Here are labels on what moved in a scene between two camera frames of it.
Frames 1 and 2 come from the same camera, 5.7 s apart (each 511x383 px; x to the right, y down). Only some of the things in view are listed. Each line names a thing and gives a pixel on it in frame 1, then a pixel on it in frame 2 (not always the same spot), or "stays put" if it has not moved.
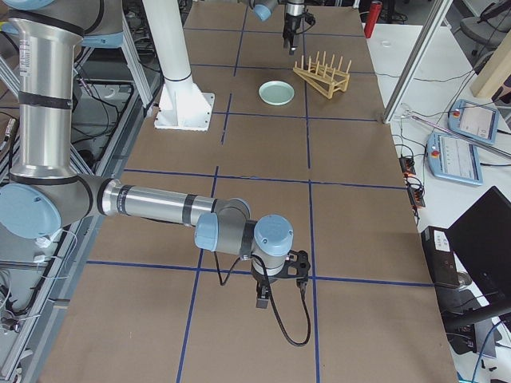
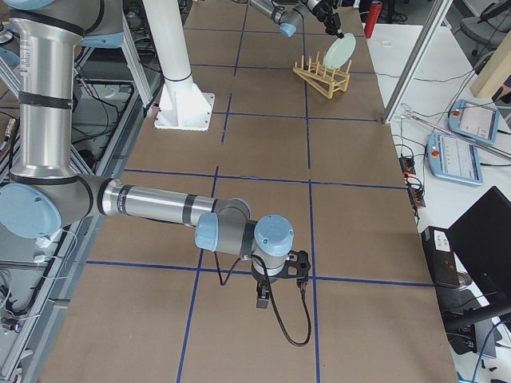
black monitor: [481, 239] stays put
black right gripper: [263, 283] stays put
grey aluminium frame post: [417, 61] stays put
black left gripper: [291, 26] → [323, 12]
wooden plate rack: [323, 77] stays put
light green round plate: [276, 92] → [340, 52]
